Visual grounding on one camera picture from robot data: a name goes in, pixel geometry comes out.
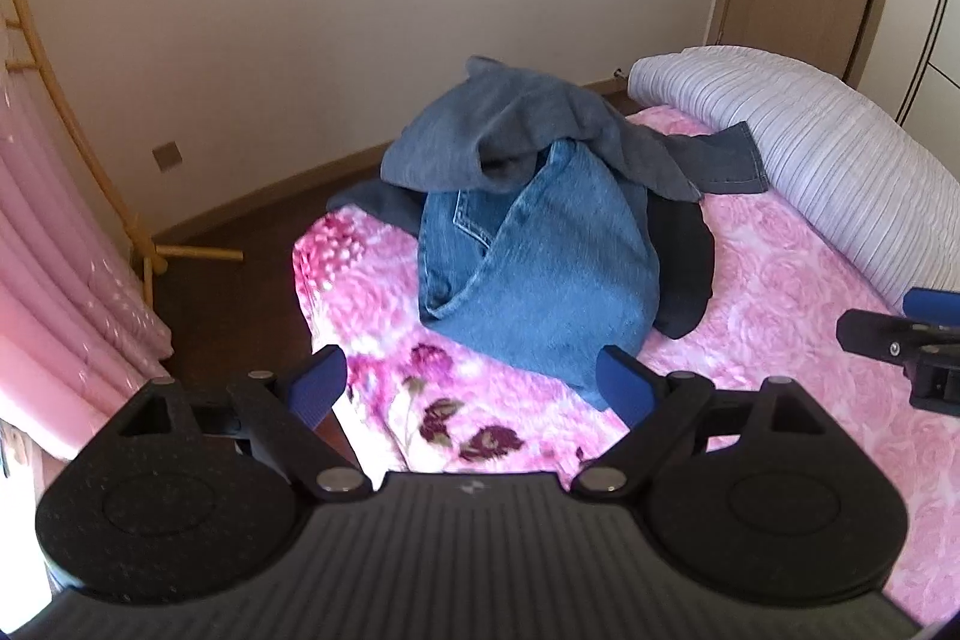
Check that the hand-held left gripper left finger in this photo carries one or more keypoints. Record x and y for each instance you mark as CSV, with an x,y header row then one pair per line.
x,y
319,385

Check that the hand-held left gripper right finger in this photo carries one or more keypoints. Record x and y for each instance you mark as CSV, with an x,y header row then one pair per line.
x,y
619,385

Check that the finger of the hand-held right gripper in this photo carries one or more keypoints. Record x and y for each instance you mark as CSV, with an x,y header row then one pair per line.
x,y
934,302
870,331

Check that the grey jeans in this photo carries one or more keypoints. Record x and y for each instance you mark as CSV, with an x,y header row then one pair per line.
x,y
510,115

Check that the pink floral blanket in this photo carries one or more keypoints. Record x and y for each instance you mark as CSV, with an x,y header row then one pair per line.
x,y
787,310

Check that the blue jeans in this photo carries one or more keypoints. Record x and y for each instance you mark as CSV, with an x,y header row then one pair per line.
x,y
555,280

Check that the black pants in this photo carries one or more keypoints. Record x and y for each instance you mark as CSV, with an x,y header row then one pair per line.
x,y
682,265

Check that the white striped pillow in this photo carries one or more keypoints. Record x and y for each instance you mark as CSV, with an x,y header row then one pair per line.
x,y
825,160

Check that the white wardrobe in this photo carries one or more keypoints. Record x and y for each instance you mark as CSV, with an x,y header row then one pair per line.
x,y
941,78

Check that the pink curtain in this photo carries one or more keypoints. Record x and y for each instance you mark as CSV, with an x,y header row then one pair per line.
x,y
52,280

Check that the wooden coat rack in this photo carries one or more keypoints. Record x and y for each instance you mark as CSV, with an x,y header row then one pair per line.
x,y
75,108

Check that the beige wall socket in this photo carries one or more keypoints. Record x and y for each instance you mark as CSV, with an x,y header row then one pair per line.
x,y
167,156

